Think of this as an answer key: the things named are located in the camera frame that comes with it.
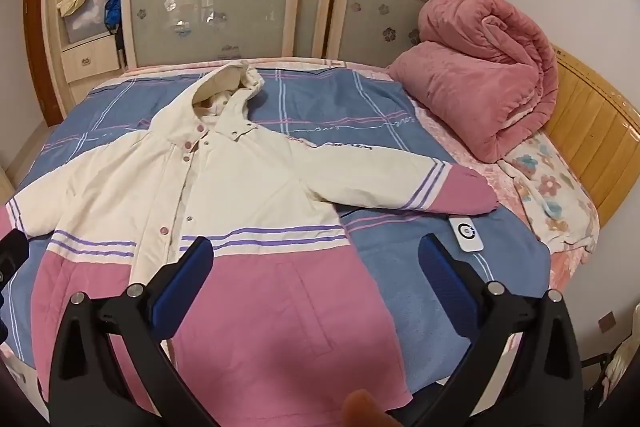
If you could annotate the white and pink hooded jacket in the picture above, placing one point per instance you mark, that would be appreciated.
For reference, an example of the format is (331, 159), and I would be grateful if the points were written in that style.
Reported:
(250, 167)

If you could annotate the white remote control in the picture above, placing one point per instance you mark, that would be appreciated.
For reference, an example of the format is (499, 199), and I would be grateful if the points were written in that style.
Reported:
(466, 234)

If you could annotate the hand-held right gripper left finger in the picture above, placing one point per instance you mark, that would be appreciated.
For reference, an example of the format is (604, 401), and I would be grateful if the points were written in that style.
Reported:
(186, 287)

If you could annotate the brown wooden door frame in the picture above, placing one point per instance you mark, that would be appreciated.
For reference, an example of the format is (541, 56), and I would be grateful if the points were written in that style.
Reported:
(35, 32)

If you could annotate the wooden headboard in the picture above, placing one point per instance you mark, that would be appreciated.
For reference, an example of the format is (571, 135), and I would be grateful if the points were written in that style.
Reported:
(595, 117)

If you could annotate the person's right hand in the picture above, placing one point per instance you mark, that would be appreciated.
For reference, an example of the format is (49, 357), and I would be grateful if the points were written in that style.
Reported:
(365, 409)

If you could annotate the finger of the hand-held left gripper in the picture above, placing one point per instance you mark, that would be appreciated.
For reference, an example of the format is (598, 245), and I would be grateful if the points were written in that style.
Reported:
(12, 254)

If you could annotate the wall socket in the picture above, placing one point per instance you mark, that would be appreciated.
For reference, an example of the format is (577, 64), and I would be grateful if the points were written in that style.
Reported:
(606, 323)

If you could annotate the cream cloth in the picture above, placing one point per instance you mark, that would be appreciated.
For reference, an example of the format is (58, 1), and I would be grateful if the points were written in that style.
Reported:
(619, 364)

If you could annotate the folded pink quilt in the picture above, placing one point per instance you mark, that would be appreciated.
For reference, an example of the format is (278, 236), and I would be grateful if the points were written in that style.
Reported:
(475, 87)

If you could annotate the wardrobe drawer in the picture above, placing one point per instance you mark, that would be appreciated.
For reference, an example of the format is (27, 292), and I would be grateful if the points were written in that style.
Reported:
(90, 62)

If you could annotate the blue plaid bed sheet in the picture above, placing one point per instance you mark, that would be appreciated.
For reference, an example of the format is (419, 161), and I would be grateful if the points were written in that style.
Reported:
(325, 107)

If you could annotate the beige wooden wardrobe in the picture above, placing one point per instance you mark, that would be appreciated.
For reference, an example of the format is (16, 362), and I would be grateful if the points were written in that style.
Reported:
(56, 37)

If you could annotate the blue garment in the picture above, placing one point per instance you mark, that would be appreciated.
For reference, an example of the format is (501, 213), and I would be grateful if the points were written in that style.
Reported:
(112, 12)

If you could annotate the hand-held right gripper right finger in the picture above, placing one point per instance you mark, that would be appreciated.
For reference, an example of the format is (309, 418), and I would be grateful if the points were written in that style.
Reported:
(446, 279)

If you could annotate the floral pillow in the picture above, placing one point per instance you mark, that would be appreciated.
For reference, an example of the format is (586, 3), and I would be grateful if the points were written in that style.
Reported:
(550, 187)

